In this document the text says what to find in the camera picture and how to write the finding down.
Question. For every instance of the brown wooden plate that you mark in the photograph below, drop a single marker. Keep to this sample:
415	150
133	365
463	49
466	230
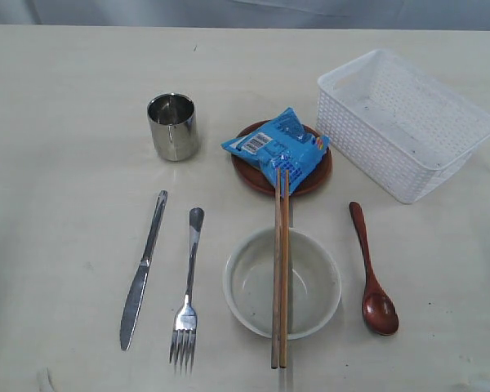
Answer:
254	178

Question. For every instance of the blue snack packet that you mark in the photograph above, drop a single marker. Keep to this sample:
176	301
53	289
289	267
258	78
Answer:
281	145

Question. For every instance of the stainless steel cup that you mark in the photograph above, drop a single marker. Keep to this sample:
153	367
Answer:
172	122

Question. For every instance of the pale green ceramic bowl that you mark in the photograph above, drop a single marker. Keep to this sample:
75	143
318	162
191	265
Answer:
315	286

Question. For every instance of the silver metal utensil handle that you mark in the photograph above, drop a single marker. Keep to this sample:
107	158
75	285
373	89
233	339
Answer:
183	337

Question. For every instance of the dark metal knife handle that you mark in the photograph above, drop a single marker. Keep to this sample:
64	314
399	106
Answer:
136	292

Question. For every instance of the wooden chopstick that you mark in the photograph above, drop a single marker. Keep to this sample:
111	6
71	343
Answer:
276	273
285	240

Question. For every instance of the brown wooden spoon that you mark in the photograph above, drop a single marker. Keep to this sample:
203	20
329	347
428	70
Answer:
378	309

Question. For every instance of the white perforated plastic basket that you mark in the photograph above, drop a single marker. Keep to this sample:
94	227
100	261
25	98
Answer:
401	127

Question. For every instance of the white backdrop curtain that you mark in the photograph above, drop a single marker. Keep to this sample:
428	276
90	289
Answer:
339	14

